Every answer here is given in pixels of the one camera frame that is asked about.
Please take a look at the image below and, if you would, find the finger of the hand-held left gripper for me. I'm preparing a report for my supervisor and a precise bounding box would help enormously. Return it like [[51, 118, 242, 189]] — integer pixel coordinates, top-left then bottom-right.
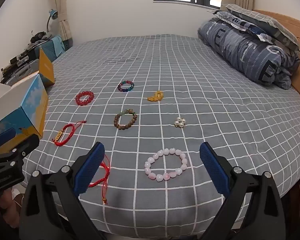
[[5, 134, 40, 167], [0, 127, 17, 155]]

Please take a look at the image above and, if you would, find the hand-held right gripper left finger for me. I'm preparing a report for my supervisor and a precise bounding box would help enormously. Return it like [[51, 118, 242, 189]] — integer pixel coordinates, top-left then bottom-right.
[[19, 142, 108, 240]]

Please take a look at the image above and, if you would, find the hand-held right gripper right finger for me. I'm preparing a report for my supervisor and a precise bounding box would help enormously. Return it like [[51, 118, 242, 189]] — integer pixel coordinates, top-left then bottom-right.
[[199, 142, 287, 240]]

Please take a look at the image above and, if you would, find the red string bracelet gold charm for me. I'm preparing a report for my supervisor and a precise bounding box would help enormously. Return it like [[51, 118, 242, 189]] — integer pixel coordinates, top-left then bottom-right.
[[52, 121, 87, 146]]

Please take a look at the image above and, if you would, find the plain red string bracelet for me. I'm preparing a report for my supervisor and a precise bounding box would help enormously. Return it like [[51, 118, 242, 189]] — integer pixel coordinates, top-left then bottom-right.
[[88, 154, 111, 205]]

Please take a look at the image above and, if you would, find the blue and white cardboard box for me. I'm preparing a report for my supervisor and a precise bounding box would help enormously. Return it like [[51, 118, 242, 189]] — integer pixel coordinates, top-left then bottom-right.
[[0, 48, 56, 155]]

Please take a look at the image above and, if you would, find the pink bead bracelet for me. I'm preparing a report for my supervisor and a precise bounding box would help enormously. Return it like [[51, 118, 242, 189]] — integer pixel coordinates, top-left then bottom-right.
[[144, 148, 188, 182]]

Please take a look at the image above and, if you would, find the red bead bracelet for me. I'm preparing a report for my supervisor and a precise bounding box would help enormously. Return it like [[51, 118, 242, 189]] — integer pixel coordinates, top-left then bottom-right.
[[75, 91, 94, 106]]

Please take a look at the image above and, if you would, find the yellow amber bead bracelet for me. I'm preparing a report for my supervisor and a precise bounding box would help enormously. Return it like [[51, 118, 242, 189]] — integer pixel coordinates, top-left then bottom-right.
[[147, 91, 164, 102]]

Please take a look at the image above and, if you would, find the person's left hand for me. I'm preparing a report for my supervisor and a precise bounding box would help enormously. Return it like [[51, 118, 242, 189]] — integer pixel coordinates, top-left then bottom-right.
[[0, 187, 22, 228]]

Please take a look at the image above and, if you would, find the grey suitcase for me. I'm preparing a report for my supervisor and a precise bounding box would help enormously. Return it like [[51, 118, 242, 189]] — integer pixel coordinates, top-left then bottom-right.
[[1, 59, 40, 85]]

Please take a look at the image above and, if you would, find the grey checked bed sheet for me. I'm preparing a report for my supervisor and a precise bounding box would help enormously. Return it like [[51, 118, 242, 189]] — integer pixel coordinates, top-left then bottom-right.
[[22, 34, 300, 238]]

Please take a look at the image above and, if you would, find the teal suitcase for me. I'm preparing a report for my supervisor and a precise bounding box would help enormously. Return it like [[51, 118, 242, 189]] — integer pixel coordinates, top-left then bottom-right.
[[41, 35, 65, 60]]

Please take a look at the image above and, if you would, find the pile of dark electronics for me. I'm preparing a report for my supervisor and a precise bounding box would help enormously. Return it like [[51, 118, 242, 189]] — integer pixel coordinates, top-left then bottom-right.
[[10, 30, 53, 63]]

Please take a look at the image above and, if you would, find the folded blue printed quilt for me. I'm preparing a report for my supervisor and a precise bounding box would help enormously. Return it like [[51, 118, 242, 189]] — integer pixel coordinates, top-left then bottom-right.
[[197, 17, 300, 90]]

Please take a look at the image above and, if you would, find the blue desk lamp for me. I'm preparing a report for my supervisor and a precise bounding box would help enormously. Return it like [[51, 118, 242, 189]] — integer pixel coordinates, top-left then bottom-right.
[[46, 9, 59, 33]]

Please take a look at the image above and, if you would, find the grey checked pillow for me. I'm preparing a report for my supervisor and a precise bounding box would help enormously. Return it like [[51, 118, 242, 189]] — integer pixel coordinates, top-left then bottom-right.
[[214, 4, 300, 54]]

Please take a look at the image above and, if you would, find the brown wooden bead bracelet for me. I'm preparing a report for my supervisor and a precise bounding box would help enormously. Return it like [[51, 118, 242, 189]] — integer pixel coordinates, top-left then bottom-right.
[[113, 109, 138, 130]]

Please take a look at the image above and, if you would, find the multicoloured bead bracelet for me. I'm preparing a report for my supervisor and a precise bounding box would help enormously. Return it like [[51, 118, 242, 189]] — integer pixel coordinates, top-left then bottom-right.
[[117, 80, 135, 92]]

